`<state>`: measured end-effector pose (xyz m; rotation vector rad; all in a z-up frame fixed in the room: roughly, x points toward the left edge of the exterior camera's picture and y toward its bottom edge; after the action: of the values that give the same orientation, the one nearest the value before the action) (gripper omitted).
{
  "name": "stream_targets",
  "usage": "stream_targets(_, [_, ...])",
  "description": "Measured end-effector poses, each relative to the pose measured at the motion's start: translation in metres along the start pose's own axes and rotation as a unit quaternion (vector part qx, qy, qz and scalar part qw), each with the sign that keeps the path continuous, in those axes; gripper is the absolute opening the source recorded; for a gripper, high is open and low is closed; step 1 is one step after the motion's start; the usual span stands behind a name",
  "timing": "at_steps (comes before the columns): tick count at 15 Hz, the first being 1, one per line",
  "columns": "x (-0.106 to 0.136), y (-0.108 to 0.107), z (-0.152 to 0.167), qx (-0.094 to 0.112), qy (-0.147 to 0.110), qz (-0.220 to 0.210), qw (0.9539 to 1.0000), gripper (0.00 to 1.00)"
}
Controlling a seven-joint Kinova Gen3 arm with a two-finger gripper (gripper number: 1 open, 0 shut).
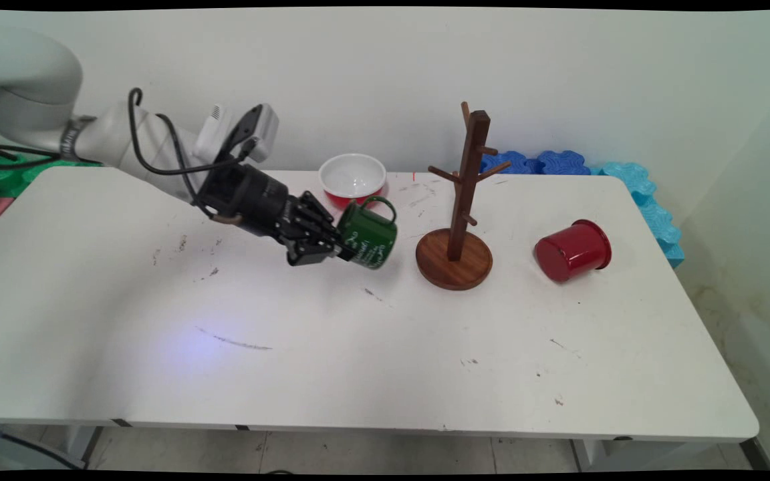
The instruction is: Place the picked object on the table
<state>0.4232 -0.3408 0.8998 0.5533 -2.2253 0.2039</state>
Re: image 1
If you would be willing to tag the red bowl white inside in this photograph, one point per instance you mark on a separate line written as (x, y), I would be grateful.
(353, 175)

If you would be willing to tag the light blue foam tiles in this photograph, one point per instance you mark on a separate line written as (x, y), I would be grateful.
(652, 214)

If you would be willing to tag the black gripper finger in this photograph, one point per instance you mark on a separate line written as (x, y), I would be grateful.
(315, 248)
(318, 215)

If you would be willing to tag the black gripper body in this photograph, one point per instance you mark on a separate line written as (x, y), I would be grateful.
(251, 197)

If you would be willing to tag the white table leg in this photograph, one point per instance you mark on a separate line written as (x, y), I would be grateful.
(595, 454)

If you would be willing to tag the green enamel mug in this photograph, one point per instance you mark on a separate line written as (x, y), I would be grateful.
(371, 237)

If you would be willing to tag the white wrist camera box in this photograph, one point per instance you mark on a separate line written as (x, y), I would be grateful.
(261, 130)

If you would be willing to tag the red metal cup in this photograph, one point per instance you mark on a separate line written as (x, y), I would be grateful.
(572, 250)

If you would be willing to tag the green foam tile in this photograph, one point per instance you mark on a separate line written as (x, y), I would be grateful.
(4, 177)

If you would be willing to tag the dark blue foam tile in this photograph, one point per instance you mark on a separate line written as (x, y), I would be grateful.
(515, 162)
(562, 162)

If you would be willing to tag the brown wooden mug tree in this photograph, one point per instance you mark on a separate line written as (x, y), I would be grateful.
(468, 174)

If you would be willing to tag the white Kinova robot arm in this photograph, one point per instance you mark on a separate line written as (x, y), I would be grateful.
(27, 93)

